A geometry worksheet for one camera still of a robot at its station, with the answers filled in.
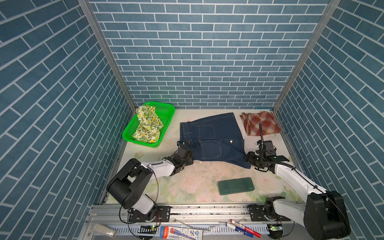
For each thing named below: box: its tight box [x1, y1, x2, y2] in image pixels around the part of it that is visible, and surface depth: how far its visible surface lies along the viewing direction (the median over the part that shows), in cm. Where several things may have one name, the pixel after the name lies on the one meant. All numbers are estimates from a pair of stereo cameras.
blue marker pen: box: [225, 222, 254, 238], surface depth 70 cm
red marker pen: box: [230, 219, 262, 238], surface depth 71 cm
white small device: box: [93, 224, 118, 238], surface depth 68 cm
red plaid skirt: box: [240, 111, 282, 136], surface depth 111 cm
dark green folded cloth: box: [218, 177, 255, 196], surface depth 84 cm
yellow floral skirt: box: [132, 105, 164, 143], surface depth 104 cm
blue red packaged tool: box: [159, 226, 203, 240], surface depth 69 cm
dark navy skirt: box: [180, 113, 251, 169], surface depth 104 cm
